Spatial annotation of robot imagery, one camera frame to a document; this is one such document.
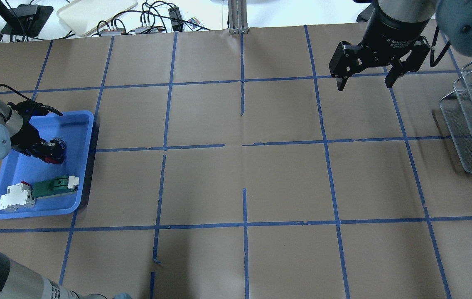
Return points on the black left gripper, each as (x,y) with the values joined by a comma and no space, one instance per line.
(28,139)

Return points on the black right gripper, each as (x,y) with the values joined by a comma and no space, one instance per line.
(390,33)

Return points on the red push button switch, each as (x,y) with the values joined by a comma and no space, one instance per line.
(54,151)

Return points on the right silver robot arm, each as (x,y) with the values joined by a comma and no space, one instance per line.
(450,25)

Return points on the blue plastic tray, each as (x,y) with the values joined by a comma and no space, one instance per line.
(75,129)

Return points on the green terminal block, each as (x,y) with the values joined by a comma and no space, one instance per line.
(58,186)

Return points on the white circuit breaker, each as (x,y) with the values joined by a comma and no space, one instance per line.
(16,197)

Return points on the beige plastic tray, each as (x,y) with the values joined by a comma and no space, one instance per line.
(82,16)

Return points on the black camera stand base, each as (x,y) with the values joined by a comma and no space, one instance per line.
(27,20)

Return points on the aluminium frame post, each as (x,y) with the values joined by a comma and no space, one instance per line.
(237,17)

